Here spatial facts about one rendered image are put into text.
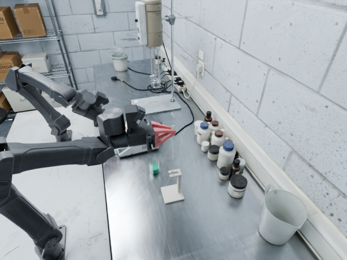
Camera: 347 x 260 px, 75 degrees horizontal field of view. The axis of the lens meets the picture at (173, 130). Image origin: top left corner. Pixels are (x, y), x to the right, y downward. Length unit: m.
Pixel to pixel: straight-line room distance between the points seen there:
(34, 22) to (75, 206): 2.36
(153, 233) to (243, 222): 0.33
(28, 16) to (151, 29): 1.95
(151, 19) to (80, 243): 1.04
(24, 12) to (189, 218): 2.67
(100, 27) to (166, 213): 2.82
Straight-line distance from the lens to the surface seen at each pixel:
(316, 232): 0.91
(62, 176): 1.14
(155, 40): 1.31
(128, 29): 3.41
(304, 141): 0.88
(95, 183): 1.06
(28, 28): 3.07
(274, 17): 0.94
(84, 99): 1.00
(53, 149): 0.62
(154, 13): 1.28
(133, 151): 1.12
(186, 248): 0.86
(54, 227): 0.79
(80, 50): 3.45
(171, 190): 0.97
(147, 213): 0.93
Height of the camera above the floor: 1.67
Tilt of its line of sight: 37 degrees down
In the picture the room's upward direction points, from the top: straight up
